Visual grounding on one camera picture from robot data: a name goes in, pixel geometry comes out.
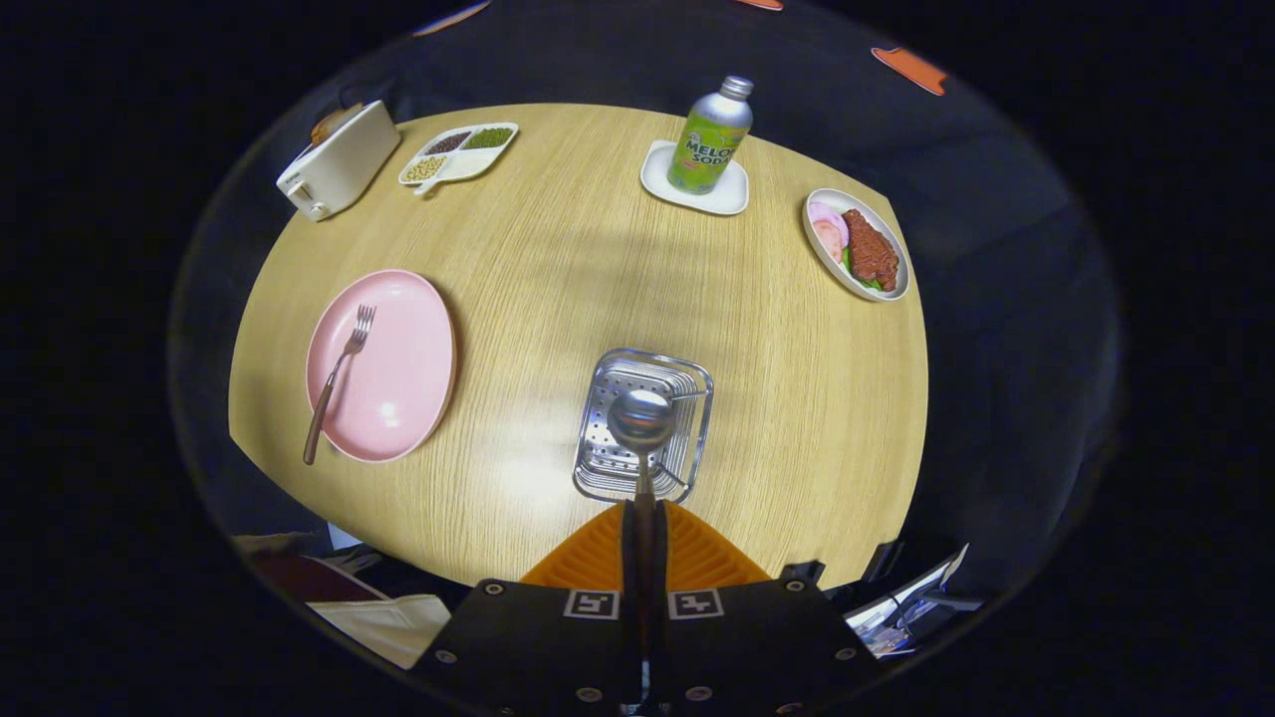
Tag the pile of yellow beans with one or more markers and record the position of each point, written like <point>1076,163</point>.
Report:
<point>424,168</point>

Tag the pink plate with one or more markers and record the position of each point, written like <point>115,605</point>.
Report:
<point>398,368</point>

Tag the pile of green beans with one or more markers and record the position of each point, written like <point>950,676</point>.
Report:
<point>489,137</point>

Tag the white toaster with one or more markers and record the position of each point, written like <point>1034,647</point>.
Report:
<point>344,164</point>

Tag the cream cloth bag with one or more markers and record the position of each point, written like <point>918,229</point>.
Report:
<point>388,622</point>

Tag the white oval plate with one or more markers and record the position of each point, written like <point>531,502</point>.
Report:
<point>822,269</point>

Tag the pink ham slice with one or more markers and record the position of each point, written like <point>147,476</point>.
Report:
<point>827,244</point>
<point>825,214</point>

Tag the pile of dark beans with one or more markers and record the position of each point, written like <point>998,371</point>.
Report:
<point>448,143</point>

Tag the brown meat piece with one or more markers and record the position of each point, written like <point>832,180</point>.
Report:
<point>874,254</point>

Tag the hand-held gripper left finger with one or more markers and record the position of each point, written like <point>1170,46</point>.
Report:
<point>630,568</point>

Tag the green soda bottle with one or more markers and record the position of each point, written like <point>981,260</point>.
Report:
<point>709,139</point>

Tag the toasted bread slice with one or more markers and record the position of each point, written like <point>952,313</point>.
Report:
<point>334,122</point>

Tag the white divided dish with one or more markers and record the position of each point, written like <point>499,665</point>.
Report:
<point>468,164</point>

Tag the white square coaster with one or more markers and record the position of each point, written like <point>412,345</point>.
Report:
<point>732,194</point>

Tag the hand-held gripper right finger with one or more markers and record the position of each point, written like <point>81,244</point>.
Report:
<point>660,568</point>

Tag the green lettuce leaf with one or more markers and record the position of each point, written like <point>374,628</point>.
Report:
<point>849,262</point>

